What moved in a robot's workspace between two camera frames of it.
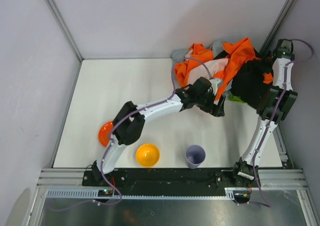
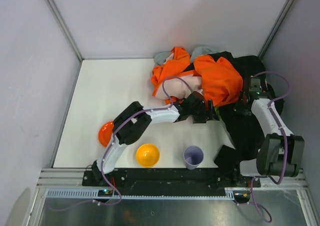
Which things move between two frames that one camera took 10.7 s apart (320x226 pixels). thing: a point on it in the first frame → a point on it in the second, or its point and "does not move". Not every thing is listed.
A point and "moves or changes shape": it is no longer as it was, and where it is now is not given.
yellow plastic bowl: [147, 155] does not move
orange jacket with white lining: [201, 62] moves or changes shape
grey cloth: [216, 47] → [159, 58]
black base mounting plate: [145, 178] does not move
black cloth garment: [247, 83] moves or changes shape
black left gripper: [217, 106] → [208, 109]
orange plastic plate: [105, 133] does not move
